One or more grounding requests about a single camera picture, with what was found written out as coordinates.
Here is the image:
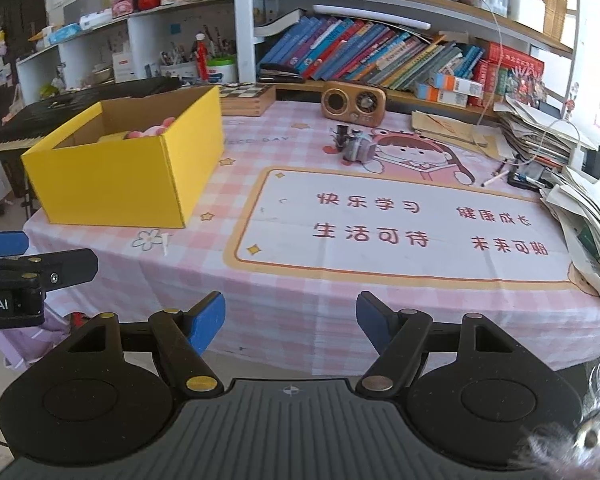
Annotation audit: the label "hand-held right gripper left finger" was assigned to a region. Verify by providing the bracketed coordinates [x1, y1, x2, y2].
[62, 291, 227, 395]

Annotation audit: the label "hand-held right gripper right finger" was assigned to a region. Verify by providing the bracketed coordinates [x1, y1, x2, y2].
[355, 290, 516, 395]

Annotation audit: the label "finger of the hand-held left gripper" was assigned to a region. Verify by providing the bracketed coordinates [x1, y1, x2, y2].
[0, 231, 29, 259]
[0, 249, 99, 293]

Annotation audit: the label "yellow cardboard box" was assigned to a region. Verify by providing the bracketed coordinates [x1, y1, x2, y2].
[20, 85, 226, 229]

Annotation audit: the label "pink plush toy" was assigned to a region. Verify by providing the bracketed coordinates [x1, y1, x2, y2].
[125, 116, 177, 140]

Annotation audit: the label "pink purple backpack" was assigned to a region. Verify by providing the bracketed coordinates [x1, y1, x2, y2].
[0, 305, 88, 371]

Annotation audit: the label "black electronic keyboard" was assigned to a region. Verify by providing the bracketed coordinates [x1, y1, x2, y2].
[0, 77, 186, 163]

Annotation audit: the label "grey toy car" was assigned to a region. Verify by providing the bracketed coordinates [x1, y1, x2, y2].
[342, 127, 381, 163]

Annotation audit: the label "brown paper envelopes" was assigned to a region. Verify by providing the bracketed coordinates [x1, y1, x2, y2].
[411, 110, 516, 161]

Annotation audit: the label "small black case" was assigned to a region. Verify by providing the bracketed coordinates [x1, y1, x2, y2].
[507, 170, 553, 192]

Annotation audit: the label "white red label box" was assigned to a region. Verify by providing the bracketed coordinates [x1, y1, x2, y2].
[112, 52, 137, 82]

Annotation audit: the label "brown retro radio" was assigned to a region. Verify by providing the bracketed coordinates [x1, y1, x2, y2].
[321, 81, 388, 126]

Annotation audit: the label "blue wet wipes pack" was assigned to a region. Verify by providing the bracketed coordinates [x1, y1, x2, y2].
[47, 23, 83, 45]

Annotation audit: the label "wooden chess board box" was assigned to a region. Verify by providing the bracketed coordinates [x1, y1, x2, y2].
[217, 82, 277, 118]

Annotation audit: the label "grey fluffy pompom charm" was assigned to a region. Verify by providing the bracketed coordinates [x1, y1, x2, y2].
[525, 347, 600, 480]

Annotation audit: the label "white pen cup with pens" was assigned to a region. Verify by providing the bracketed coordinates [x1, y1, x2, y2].
[159, 40, 198, 81]

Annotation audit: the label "pile of newspapers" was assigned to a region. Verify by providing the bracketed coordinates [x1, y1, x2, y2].
[540, 165, 600, 313]

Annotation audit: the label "white cubby shelf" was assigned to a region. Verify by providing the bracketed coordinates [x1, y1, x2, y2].
[16, 0, 238, 106]

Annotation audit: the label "white tub green lid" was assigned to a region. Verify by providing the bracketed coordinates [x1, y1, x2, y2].
[206, 56, 238, 83]

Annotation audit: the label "black flat pouch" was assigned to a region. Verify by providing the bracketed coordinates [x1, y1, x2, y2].
[257, 62, 306, 83]

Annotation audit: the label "black power adapter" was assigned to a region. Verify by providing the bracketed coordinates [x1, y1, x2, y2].
[582, 149, 600, 181]

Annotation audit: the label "white light bar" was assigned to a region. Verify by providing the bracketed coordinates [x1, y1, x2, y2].
[312, 4, 431, 31]

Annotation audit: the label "open white book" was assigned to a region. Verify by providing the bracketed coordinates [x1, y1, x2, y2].
[254, 9, 306, 38]

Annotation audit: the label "white storage bin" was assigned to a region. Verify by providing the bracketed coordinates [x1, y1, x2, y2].
[507, 0, 547, 33]

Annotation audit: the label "white charging cable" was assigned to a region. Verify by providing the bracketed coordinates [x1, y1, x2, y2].
[459, 0, 583, 163]

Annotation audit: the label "white frame wooden bookshelf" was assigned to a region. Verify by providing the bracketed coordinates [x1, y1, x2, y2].
[234, 0, 581, 121]

